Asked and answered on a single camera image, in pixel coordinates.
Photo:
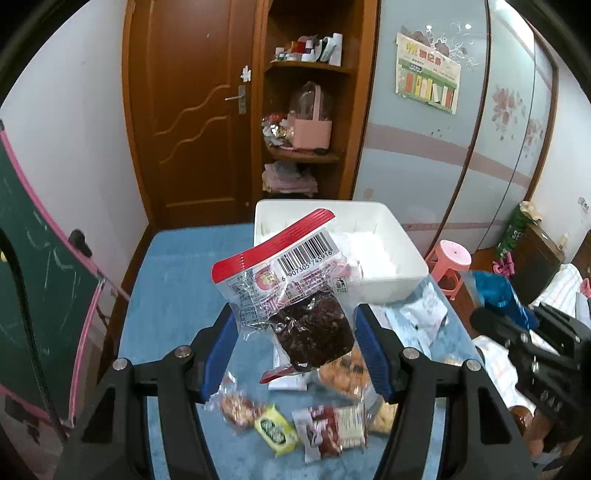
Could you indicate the dark blue snack packet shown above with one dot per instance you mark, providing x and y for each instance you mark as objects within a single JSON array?
[{"x": 498, "y": 290}]

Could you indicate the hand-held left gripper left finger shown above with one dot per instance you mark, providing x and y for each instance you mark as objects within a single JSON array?
[{"x": 221, "y": 350}]

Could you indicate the pale blue wardrobe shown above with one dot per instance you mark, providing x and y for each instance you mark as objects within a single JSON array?
[{"x": 415, "y": 161}]

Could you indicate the black clip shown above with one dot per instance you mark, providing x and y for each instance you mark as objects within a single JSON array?
[{"x": 81, "y": 241}]

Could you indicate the pink plastic stool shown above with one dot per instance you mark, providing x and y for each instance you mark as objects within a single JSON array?
[{"x": 445, "y": 258}]

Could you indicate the wall poster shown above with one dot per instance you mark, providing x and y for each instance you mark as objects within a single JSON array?
[{"x": 429, "y": 69}]

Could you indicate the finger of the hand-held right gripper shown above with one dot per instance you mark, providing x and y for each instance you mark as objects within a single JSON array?
[{"x": 496, "y": 325}]

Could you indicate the folded pink clothes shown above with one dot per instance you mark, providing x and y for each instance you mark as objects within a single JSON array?
[{"x": 288, "y": 177}]

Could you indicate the red-topped dark snack packet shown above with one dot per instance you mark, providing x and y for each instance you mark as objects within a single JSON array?
[{"x": 304, "y": 318}]

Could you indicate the crumpled white snack packet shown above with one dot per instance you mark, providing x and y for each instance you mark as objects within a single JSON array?
[{"x": 420, "y": 316}]

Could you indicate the red brown snack packet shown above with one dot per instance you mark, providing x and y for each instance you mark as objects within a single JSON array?
[{"x": 328, "y": 429}]

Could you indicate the clear nut snack packet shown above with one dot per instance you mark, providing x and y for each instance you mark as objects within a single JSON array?
[{"x": 235, "y": 406}]

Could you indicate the tan snack packet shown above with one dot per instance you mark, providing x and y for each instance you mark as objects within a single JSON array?
[{"x": 384, "y": 417}]

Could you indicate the blue blanket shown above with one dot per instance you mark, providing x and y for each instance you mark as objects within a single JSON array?
[{"x": 171, "y": 286}]

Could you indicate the white plastic bin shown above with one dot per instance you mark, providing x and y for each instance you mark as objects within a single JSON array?
[{"x": 392, "y": 249}]

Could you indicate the yellow-green snack packet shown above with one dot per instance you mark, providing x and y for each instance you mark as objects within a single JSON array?
[{"x": 276, "y": 429}]

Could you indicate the clear fried snack packet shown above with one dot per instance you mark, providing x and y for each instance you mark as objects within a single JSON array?
[{"x": 346, "y": 376}]

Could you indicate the wooden shelf unit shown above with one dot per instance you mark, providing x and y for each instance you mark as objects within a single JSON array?
[{"x": 358, "y": 115}]

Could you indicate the shiny foil wrappers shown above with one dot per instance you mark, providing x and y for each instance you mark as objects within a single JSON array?
[{"x": 274, "y": 129}]

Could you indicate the green printed bag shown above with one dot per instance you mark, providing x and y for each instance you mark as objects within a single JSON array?
[{"x": 515, "y": 230}]

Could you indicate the striped bed sheet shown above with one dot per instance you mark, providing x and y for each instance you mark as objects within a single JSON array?
[{"x": 565, "y": 286}]

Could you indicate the pink gift basket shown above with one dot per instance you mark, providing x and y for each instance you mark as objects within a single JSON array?
[{"x": 308, "y": 124}]

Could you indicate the dark wooden cabinet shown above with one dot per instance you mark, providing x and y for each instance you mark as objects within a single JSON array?
[{"x": 535, "y": 267}]

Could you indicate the white red-edged snack packet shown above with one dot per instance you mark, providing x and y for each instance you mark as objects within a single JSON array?
[{"x": 286, "y": 381}]

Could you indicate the green chalkboard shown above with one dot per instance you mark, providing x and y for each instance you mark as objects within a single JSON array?
[{"x": 37, "y": 286}]

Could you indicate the green white paper bag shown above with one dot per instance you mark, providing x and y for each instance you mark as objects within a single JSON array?
[{"x": 323, "y": 50}]

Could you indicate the wooden door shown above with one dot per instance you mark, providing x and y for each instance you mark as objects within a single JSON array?
[{"x": 184, "y": 115}]

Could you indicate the white flower door sticker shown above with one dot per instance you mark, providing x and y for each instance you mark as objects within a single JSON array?
[{"x": 246, "y": 73}]

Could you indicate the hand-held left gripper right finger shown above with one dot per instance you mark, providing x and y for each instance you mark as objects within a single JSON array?
[{"x": 371, "y": 350}]

